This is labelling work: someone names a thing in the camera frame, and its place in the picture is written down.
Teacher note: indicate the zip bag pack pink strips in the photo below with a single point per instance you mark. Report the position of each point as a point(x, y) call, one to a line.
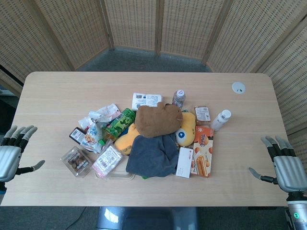
point(107, 159)

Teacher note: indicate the clear water bottle white cap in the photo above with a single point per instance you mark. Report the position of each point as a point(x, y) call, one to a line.
point(179, 97)

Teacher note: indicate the white opaque drink bottle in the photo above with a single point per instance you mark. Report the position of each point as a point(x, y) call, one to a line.
point(220, 119)

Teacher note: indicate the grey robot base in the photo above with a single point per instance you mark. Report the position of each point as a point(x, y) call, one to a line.
point(148, 219)

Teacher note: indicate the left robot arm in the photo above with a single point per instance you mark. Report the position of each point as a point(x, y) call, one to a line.
point(2, 186)

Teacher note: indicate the clear plastic snack tray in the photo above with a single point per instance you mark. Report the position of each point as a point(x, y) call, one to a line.
point(76, 161)

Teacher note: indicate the woven bamboo screen panel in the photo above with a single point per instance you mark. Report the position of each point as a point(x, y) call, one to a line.
point(72, 28)
point(292, 79)
point(26, 40)
point(192, 24)
point(251, 31)
point(132, 24)

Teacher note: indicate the wrapped bread package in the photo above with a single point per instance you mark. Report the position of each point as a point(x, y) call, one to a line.
point(203, 115)

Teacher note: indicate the brown capybara plush toy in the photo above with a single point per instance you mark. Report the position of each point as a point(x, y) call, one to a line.
point(156, 119)

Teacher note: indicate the yellow plush toy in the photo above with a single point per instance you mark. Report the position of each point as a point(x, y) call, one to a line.
point(188, 124)

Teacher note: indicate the white wipes pack with barcode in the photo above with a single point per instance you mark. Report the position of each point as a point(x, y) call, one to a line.
point(146, 99)

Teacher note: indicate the blue white snack bag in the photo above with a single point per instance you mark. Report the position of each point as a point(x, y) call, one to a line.
point(92, 136)

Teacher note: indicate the orange egg roll box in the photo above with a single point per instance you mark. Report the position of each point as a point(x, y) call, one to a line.
point(203, 151)

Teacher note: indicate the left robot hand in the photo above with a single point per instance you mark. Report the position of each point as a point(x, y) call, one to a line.
point(9, 160)

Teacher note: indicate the white pink crumpled snack bag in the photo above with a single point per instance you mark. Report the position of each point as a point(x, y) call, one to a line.
point(105, 112)

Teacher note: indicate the black package with barcode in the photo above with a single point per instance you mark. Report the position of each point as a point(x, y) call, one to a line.
point(76, 135)

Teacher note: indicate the green tea bottle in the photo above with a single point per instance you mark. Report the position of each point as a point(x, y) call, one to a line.
point(118, 123)

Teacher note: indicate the grey microfibre towel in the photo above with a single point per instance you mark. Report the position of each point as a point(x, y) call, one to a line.
point(152, 155)

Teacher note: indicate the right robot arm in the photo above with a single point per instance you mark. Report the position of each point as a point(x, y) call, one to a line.
point(297, 210)

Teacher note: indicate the green plastic building block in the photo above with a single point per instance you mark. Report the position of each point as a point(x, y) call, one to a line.
point(144, 177)

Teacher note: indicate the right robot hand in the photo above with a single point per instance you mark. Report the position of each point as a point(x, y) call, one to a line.
point(290, 172)

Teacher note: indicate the small white cardboard box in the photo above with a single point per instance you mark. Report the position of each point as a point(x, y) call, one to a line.
point(184, 163)

